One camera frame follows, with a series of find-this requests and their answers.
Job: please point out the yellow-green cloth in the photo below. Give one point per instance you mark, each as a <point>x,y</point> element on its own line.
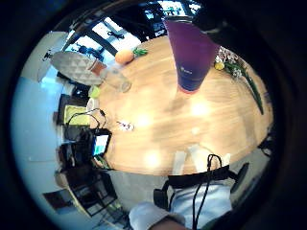
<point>75,114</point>

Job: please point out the small brown box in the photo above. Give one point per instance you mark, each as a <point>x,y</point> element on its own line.
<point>97,67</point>

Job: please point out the small green object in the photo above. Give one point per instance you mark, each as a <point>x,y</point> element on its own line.
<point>94,92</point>

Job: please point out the phone with lit screen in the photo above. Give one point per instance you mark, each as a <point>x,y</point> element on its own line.
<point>101,143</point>

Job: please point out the small white plate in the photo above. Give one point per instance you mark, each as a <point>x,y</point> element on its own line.
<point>92,104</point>

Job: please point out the white and yellow flower bunch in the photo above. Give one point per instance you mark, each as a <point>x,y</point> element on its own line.
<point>238,67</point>

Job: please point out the black metal frame stool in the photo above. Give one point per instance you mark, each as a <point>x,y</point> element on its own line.
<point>91,188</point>

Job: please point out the purple tapered vase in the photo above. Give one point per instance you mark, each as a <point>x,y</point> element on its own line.
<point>192,54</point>

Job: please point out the clear glass vase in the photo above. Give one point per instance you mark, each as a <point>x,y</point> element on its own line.
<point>117,79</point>

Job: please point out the small white paper tag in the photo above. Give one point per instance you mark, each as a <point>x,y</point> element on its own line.
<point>125,126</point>

